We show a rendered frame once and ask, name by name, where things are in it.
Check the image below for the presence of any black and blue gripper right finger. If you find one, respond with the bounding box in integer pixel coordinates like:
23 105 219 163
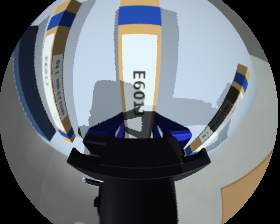
152 112 192 149

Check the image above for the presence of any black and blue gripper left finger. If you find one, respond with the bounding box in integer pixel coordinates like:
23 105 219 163
86 111 126 138

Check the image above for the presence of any tan rectangular box with blue bands and white label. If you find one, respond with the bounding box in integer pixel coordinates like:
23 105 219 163
42 0 82 143

